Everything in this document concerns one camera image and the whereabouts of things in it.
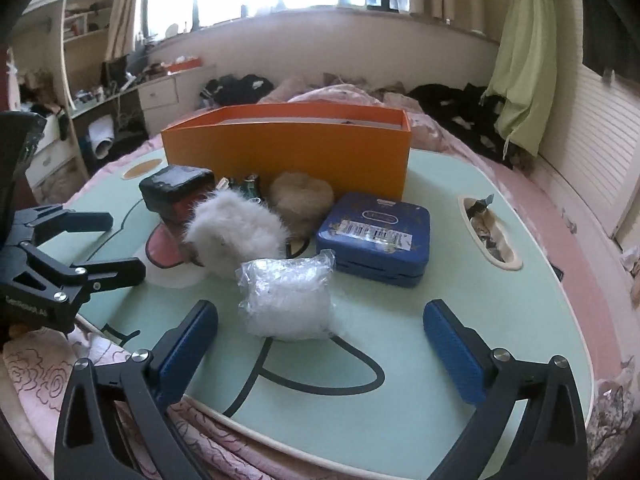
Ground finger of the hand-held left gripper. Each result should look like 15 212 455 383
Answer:
9 204 115 250
19 242 147 311

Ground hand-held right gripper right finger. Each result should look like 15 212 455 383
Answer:
422 299 590 480

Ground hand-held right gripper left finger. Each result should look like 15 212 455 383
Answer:
52 300 219 480

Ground plastic white fur ball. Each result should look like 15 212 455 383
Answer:
235 251 337 342

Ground blue square tin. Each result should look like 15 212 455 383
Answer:
315 191 432 289

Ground orange cardboard box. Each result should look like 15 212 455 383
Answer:
161 101 413 200

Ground mint green cartoon desktop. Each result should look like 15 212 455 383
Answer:
35 147 596 480

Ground white low drawer cabinet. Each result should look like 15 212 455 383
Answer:
25 125 81 186

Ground white rolled paper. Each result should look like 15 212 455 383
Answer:
87 115 116 158

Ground black and red box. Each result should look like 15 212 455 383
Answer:
139 165 217 226

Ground crumpled wrappers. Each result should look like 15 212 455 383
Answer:
465 195 516 263

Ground white shelf unit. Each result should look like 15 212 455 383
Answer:
47 0 116 111

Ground pink floral quilt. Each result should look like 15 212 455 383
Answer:
0 320 301 480

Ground white drawer desk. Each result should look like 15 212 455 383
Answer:
70 64 217 122

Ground floral cat print fabric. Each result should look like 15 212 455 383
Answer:
587 365 636 456

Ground brown fur ball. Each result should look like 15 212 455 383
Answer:
269 171 335 226

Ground black clothes pile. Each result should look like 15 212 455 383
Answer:
407 82 516 168
200 74 273 106

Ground white slatted panel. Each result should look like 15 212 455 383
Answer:
530 0 640 261

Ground pink rumpled quilt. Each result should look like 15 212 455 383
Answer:
260 75 481 151

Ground light green hanging cloth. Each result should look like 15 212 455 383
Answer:
482 0 558 158

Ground dark hanging cloth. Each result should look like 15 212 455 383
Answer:
582 0 640 81

